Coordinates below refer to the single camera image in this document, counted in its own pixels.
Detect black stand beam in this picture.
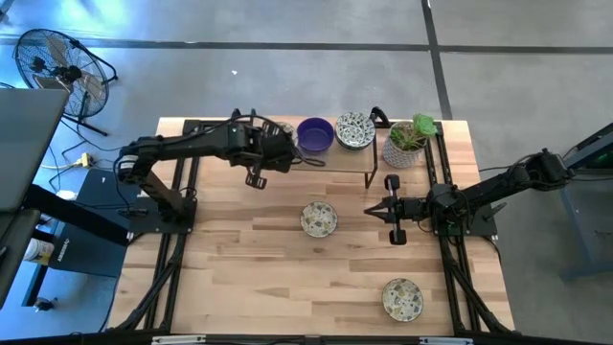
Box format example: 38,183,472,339
21,184,133,246

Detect teal bowl with pebbled inside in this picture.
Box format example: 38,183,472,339
333,110,377,152

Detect white and yellow container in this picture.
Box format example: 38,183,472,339
22,237,57,266

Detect black floor fan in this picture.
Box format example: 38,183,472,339
12,27,119,138

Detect wooden riser shelf, black legs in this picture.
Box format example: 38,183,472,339
243,108,379,190

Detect yellow speckled ceramic bowl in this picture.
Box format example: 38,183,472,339
381,277,425,323
273,120,301,148
300,200,339,240

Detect succulent in patterned white pot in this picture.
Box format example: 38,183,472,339
381,112,439,170

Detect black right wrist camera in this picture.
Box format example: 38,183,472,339
400,195,428,222

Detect black computer tower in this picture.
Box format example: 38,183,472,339
47,168,133,279

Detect white metal bracket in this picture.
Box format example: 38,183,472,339
419,336,474,345
150,334,207,345

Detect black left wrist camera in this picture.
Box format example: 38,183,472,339
234,123,265,167

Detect dark grey panel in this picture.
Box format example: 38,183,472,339
0,208,43,311

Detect black aluminium rig frame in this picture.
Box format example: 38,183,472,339
102,105,518,345

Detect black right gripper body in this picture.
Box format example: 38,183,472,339
384,172,429,247

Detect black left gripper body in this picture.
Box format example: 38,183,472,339
244,119,277,192

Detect purple bowl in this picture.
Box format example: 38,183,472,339
296,117,335,155

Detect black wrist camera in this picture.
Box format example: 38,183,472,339
400,195,428,222
234,123,265,167

